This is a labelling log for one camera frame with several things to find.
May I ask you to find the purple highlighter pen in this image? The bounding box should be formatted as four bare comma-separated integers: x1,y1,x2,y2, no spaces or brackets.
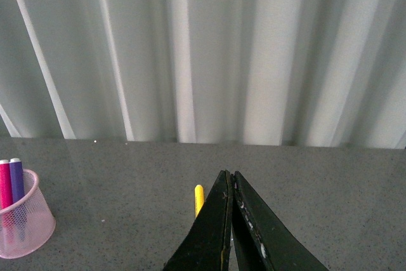
10,158,26,241

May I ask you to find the pink mesh pen cup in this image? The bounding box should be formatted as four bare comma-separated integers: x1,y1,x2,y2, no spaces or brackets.
1,169,56,259

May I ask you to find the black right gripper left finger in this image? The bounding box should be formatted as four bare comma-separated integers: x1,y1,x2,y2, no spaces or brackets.
164,170,233,270

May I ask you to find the pink highlighter pen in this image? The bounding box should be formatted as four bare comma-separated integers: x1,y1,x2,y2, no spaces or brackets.
1,159,13,239

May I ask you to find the yellow highlighter pen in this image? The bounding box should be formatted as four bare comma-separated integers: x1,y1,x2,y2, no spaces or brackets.
194,185,205,218

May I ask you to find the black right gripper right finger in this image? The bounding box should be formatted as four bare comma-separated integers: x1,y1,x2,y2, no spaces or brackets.
232,171,327,270

